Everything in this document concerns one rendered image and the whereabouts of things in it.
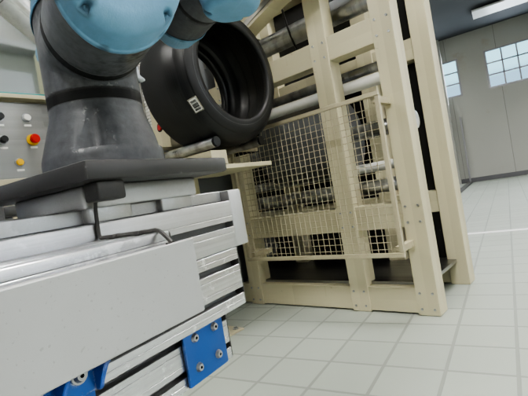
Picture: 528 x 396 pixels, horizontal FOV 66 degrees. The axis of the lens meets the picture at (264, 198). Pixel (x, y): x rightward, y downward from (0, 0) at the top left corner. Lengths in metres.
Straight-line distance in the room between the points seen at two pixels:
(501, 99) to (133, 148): 12.21
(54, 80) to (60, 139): 0.07
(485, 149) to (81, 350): 12.31
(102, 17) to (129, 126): 0.15
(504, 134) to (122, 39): 12.20
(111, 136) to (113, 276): 0.22
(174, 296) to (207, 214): 0.25
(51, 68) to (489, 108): 12.22
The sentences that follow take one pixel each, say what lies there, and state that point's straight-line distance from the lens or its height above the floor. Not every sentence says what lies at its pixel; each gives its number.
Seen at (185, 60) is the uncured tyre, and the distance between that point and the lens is 1.63.
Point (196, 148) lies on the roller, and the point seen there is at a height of 0.89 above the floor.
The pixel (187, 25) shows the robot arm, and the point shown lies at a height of 0.91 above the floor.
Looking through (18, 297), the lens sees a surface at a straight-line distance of 0.29.
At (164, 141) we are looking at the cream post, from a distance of 2.02.
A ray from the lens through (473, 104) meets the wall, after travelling 12.56.
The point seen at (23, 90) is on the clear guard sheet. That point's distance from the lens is 2.16.
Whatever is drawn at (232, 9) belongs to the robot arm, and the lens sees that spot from 0.55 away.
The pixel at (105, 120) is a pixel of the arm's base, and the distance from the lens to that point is 0.52.
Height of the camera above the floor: 0.66
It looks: 1 degrees down
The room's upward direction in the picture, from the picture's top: 10 degrees counter-clockwise
